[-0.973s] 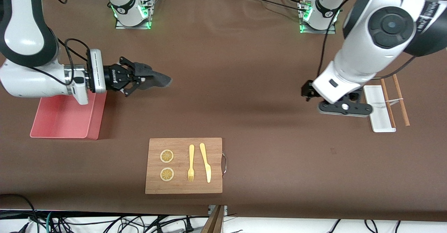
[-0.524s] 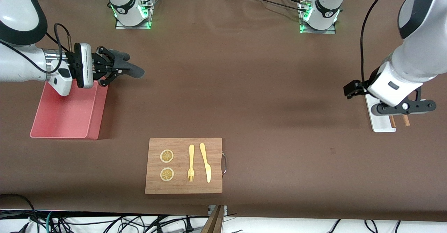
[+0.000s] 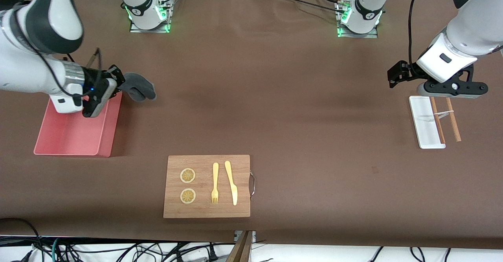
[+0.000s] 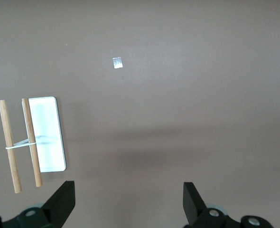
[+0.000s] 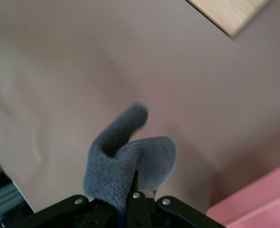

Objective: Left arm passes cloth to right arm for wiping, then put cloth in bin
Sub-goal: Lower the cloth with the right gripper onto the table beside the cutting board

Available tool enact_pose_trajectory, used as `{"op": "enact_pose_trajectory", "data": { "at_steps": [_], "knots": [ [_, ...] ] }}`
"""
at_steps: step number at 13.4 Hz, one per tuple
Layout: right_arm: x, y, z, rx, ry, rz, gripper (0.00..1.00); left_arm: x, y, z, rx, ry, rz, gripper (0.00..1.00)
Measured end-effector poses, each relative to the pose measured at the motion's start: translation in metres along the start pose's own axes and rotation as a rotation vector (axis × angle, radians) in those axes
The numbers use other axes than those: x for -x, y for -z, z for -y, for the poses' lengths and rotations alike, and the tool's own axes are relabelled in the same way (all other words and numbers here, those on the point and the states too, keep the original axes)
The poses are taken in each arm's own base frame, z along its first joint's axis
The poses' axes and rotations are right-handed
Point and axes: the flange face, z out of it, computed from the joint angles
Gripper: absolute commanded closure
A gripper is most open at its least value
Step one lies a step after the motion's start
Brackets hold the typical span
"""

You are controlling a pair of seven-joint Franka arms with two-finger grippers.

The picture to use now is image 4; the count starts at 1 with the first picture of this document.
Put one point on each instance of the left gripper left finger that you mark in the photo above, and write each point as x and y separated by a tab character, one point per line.
54	209

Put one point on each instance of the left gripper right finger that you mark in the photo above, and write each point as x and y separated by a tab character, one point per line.
197	211

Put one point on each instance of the white rectangular tray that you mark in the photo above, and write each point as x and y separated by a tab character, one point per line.
47	142

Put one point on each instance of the white band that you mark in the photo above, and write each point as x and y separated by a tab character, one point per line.
20	144

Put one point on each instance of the wooden stick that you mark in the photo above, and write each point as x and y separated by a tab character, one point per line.
8	133
32	133

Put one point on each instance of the small tape piece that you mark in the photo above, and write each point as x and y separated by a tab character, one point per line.
118	63

